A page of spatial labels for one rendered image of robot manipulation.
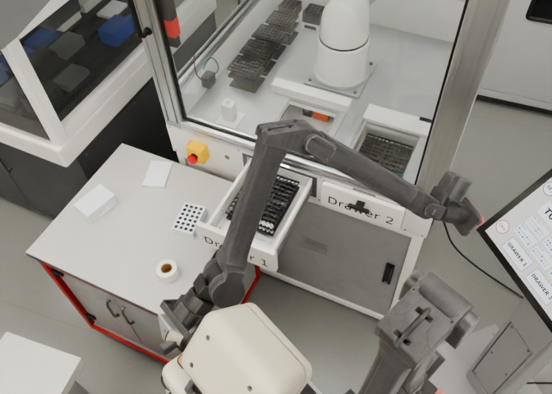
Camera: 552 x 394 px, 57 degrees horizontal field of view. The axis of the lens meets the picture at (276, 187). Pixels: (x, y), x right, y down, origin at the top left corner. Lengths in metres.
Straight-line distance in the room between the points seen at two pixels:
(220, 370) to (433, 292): 0.43
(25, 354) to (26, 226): 1.40
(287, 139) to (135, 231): 1.01
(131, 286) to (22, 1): 0.96
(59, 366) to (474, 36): 1.47
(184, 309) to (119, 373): 1.37
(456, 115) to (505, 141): 2.00
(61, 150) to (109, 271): 0.52
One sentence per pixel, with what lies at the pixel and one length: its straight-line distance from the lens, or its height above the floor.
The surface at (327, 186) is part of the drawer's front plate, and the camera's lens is 1.75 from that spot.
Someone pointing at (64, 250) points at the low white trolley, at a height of 0.76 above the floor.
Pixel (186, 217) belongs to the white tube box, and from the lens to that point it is 1.88.
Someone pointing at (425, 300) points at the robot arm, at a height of 1.62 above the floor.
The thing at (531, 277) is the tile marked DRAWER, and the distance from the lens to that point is 1.61.
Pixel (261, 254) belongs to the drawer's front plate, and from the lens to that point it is 1.63.
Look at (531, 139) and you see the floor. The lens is 3.47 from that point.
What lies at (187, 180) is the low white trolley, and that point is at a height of 0.76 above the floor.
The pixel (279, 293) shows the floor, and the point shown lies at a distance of 2.57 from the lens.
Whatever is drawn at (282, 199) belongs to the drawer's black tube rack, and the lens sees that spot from 1.75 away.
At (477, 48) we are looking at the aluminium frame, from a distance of 1.28.
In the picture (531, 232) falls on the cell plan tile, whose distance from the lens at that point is 1.62.
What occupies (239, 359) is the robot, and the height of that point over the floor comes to 1.39.
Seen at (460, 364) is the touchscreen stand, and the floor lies 0.04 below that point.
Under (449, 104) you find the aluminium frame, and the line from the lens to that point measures 1.39.
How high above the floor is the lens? 2.30
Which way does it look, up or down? 52 degrees down
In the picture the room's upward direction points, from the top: 3 degrees counter-clockwise
